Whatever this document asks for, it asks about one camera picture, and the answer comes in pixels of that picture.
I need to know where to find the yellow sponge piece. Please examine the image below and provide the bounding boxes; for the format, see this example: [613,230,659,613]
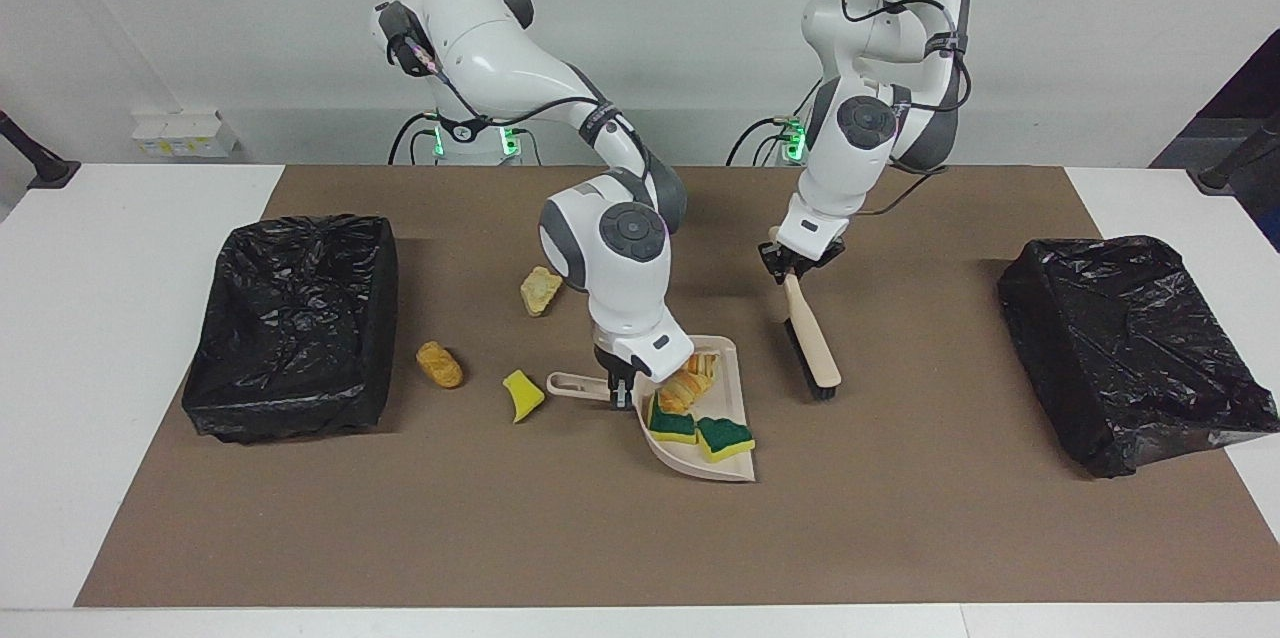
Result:
[647,396,699,446]
[695,415,757,464]
[502,369,547,424]

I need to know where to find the beige plastic dustpan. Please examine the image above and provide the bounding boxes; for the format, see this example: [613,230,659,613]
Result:
[546,335,758,484]

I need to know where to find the black bag lined bin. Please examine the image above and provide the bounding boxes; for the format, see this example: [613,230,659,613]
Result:
[996,236,1280,479]
[182,213,399,445]

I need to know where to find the pale crusty bread chunk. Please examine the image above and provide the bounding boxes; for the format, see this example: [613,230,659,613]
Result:
[519,266,567,318]

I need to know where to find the brown bread roll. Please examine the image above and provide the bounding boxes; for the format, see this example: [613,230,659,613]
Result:
[416,341,465,390]

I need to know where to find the brown paper table mat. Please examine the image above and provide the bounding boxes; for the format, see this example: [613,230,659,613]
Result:
[75,165,1280,609]

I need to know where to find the black stand base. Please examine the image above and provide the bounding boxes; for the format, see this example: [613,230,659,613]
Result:
[1187,111,1280,197]
[0,108,83,190]

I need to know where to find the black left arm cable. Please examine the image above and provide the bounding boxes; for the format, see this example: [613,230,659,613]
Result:
[840,0,973,219]

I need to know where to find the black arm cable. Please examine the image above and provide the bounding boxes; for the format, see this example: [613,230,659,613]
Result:
[840,0,973,219]
[390,13,651,179]

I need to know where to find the black base power cable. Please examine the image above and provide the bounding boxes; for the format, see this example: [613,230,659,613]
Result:
[387,110,441,166]
[725,115,791,166]

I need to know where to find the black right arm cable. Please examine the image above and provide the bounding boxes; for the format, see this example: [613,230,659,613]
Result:
[390,13,651,179]

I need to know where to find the white wall outlet box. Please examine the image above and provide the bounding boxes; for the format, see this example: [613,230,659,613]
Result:
[131,108,242,159]

